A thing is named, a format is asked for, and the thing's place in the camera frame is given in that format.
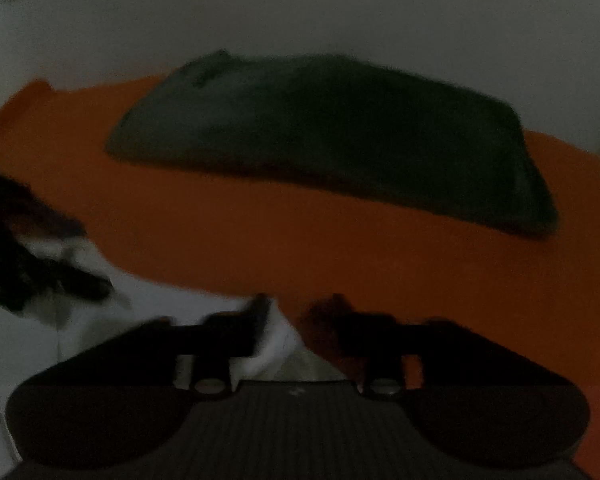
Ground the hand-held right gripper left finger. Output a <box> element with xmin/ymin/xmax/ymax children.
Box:
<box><xmin>35</xmin><ymin>294</ymin><xmax>272</xmax><ymax>397</ymax></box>

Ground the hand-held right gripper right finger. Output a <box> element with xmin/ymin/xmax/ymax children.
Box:
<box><xmin>304</xmin><ymin>294</ymin><xmax>576</xmax><ymax>402</ymax></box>

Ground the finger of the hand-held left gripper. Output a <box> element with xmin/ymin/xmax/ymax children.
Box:
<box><xmin>55</xmin><ymin>260</ymin><xmax>117</xmax><ymax>307</ymax></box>

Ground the white shirt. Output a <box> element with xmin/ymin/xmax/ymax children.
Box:
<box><xmin>0</xmin><ymin>234</ymin><xmax>366</xmax><ymax>480</ymax></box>

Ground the orange blanket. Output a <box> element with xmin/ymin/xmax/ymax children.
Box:
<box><xmin>0</xmin><ymin>76</ymin><xmax>600</xmax><ymax>480</ymax></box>

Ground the dark green pillow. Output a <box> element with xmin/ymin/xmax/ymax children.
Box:
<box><xmin>105</xmin><ymin>50</ymin><xmax>561</xmax><ymax>241</ymax></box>

